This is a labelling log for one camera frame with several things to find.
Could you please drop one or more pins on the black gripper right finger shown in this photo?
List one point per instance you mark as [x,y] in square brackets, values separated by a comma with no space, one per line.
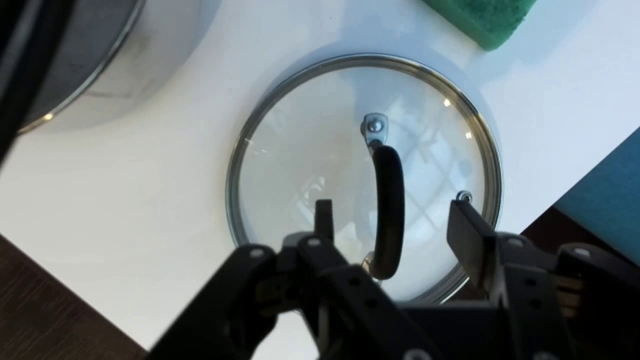
[532,300]

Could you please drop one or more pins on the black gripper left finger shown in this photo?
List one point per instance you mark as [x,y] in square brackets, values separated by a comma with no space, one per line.
[292,300]

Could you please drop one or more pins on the teal green sponge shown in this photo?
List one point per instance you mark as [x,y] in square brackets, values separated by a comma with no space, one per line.
[487,21]

